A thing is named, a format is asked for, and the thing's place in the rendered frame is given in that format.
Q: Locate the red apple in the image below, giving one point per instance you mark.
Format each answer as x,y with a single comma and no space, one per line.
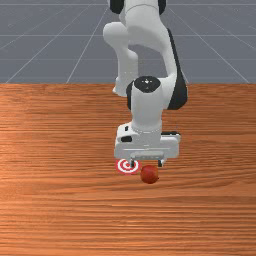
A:
149,174

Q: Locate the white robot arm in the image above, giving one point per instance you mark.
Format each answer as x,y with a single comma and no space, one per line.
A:
146,50

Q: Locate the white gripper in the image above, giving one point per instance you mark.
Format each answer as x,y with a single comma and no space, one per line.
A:
146,146

